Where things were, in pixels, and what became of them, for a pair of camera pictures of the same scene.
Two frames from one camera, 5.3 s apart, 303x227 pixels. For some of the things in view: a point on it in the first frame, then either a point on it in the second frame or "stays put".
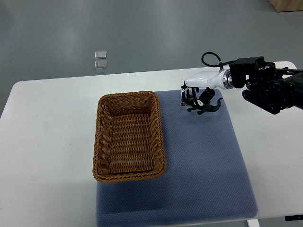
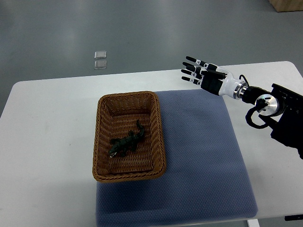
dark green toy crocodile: x=191 y=100 to x=121 y=145
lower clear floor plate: x=100 y=64 stays put
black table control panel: x=294 y=217 stays put
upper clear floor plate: x=101 y=54 stays put
